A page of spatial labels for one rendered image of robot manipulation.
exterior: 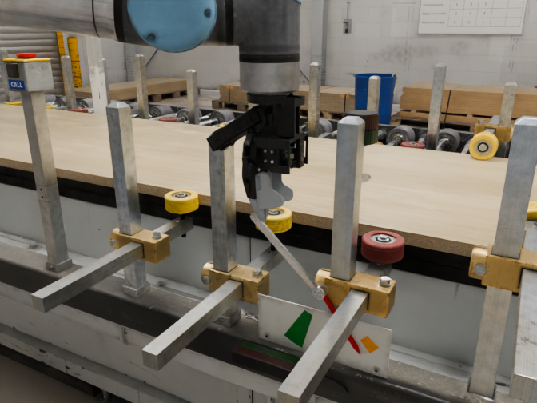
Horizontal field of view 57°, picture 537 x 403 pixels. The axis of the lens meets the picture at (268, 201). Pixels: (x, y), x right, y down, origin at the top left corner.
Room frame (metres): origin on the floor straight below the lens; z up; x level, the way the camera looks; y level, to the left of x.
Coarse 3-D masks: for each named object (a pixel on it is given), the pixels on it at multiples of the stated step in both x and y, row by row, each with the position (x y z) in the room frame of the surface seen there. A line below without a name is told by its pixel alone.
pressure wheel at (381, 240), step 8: (368, 232) 0.89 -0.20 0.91; (376, 232) 0.88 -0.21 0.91; (384, 232) 0.88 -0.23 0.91; (368, 240) 0.85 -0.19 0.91; (376, 240) 0.85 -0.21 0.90; (384, 240) 0.85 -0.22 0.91; (392, 240) 0.85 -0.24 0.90; (400, 240) 0.85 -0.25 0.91; (368, 248) 0.83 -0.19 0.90; (376, 248) 0.82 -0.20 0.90; (384, 248) 0.82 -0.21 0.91; (392, 248) 0.82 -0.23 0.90; (400, 248) 0.83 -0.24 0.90; (368, 256) 0.83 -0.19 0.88; (376, 256) 0.82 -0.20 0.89; (384, 256) 0.82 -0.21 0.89; (392, 256) 0.82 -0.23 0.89; (400, 256) 0.83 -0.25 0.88
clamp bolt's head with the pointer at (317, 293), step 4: (316, 284) 0.77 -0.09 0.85; (320, 284) 0.77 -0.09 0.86; (312, 292) 0.76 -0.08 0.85; (316, 292) 0.75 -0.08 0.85; (320, 292) 0.75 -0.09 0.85; (316, 296) 0.75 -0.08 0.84; (320, 296) 0.75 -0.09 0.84; (324, 300) 0.76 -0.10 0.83; (328, 300) 0.76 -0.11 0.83; (328, 304) 0.76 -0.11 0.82; (328, 308) 0.76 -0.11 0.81; (332, 308) 0.76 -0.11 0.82; (332, 312) 0.75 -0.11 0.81; (348, 340) 0.74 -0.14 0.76; (352, 340) 0.74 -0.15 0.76; (352, 344) 0.74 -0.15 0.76; (356, 344) 0.73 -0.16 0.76; (356, 348) 0.73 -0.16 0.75
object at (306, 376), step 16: (368, 272) 0.81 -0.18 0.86; (384, 272) 0.82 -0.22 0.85; (352, 304) 0.70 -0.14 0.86; (336, 320) 0.65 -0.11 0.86; (352, 320) 0.66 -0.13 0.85; (320, 336) 0.61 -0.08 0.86; (336, 336) 0.61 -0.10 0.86; (320, 352) 0.57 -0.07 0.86; (336, 352) 0.60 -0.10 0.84; (304, 368) 0.54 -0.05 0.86; (320, 368) 0.54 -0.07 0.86; (288, 384) 0.51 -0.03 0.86; (304, 384) 0.51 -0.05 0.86; (288, 400) 0.49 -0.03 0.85; (304, 400) 0.50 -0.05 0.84
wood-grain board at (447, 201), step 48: (0, 144) 1.68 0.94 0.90; (96, 144) 1.68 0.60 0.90; (144, 144) 1.68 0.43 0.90; (192, 144) 1.68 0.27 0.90; (240, 144) 1.68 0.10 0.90; (144, 192) 1.22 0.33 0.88; (240, 192) 1.15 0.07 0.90; (384, 192) 1.15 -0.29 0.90; (432, 192) 1.15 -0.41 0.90; (480, 192) 1.15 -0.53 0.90; (432, 240) 0.88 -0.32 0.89; (480, 240) 0.86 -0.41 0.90
